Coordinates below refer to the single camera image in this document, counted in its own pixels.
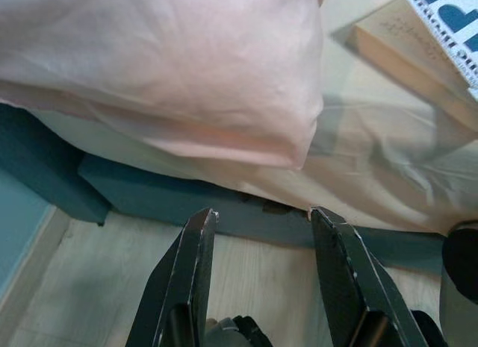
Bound beige sheeted mattress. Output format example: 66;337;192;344
25;0;478;237

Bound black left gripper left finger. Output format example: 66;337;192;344
126;207;220;347

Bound white book blue lettering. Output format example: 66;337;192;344
353;0;478;130

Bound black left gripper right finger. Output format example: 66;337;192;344
310;207;430;347

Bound pink patterned pillow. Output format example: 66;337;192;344
0;0;325;171

